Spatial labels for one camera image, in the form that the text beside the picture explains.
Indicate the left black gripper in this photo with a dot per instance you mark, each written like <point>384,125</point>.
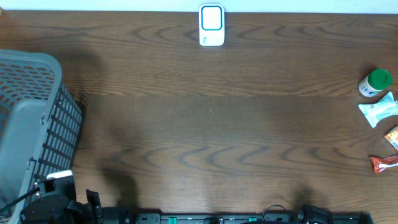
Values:
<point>90,213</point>

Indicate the red Top chocolate bar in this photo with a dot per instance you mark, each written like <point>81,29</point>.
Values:
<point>380,164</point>

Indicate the orange Kleenex tissue pack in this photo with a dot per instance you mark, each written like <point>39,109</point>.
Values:
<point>392,137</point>

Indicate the teal wet wipes pack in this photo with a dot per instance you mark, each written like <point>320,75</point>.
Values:
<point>384,108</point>

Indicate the green lid jar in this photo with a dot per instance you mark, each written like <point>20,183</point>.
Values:
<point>377,81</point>

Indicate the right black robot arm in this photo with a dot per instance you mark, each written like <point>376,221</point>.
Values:
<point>310,214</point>

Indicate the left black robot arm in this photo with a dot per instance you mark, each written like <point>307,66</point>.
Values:
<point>29,214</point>

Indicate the white barcode scanner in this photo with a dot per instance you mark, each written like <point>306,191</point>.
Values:
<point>211,25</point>

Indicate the grey plastic mesh basket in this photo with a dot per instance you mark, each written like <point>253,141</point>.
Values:
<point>40,127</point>

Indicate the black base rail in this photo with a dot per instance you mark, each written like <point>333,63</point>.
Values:
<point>156,218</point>

